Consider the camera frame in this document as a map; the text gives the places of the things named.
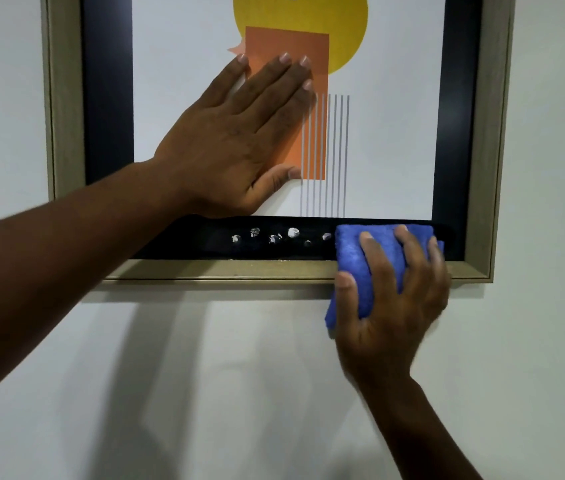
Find person's right hand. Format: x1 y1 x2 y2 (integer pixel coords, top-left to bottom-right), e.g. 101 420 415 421
334 224 452 391

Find person's left hand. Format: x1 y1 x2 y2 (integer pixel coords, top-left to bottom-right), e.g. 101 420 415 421
154 53 316 219

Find blue microfiber cleaning cloth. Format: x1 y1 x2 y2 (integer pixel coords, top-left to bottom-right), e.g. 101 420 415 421
325 224 446 332

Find wooden framed abstract art picture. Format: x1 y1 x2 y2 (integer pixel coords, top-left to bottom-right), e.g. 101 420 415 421
40 0 516 285

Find person's left forearm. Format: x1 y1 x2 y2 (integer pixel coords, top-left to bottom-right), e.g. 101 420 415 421
0 157 194 418

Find person's right forearm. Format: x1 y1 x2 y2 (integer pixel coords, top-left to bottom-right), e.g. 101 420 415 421
358 374 484 480

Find scattered white crumbs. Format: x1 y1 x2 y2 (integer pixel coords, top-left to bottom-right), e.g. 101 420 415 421
230 227 333 248

